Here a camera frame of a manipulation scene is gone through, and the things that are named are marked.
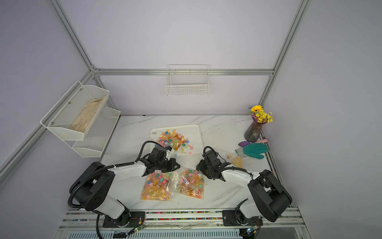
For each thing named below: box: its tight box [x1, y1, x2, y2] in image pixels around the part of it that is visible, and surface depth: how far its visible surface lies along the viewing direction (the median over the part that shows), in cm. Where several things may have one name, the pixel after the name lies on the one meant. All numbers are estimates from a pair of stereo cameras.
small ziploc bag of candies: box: [226, 147, 244, 169], surface depth 99 cm
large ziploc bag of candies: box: [141, 170, 173, 201], surface depth 85 cm
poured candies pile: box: [156, 128, 194, 157], surface depth 106 cm
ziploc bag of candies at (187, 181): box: [170, 166, 205, 200], surface depth 85 cm
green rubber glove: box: [242, 142, 269, 159], surface depth 101 cm
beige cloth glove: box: [70, 96, 106, 133], surface depth 82 cm
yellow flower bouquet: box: [248, 104, 274, 124], surface depth 90 cm
